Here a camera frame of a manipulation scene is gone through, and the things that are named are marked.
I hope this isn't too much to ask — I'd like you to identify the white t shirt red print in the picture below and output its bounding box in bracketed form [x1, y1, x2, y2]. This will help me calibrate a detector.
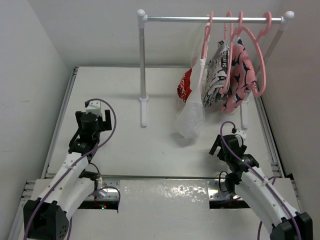
[174, 23, 210, 139]

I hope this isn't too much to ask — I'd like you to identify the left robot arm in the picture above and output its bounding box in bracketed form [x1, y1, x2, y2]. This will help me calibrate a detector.
[23, 107, 117, 240]

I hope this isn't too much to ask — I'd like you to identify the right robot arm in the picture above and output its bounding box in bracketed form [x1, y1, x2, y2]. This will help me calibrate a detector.
[209, 134, 314, 240]

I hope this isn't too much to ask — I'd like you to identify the newspaper print shirt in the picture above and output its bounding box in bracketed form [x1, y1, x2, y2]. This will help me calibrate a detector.
[202, 40, 230, 108]

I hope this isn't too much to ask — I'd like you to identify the pink patterned shirt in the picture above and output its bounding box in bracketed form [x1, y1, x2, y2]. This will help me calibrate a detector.
[222, 37, 257, 114]

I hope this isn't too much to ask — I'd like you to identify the empty pink hanger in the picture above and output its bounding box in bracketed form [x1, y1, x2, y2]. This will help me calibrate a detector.
[238, 11, 272, 98]

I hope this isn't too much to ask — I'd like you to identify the white clothes rack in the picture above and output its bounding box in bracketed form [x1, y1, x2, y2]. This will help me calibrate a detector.
[137, 9, 295, 128]

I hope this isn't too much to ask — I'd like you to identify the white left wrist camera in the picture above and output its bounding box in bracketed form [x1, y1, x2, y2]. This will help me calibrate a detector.
[84, 100, 102, 121]

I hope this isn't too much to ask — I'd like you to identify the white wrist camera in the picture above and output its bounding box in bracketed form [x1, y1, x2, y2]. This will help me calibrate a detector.
[231, 128, 247, 145]
[84, 100, 102, 121]

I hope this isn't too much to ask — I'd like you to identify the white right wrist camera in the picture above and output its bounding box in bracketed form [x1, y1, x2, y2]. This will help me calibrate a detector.
[231, 128, 247, 145]

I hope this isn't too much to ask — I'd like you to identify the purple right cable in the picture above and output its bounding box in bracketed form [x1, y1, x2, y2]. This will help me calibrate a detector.
[219, 121, 303, 240]

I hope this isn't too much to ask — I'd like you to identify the purple cable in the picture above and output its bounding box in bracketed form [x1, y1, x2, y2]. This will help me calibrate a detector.
[23, 98, 121, 240]
[219, 121, 303, 240]

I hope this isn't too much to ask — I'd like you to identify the metal base plate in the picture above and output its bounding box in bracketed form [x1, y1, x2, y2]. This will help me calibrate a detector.
[73, 176, 256, 202]

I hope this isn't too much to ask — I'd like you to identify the aluminium table edge rail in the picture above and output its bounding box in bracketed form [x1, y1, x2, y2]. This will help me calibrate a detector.
[6, 66, 79, 240]

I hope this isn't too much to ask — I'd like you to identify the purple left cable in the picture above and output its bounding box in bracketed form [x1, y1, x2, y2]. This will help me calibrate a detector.
[23, 98, 121, 240]

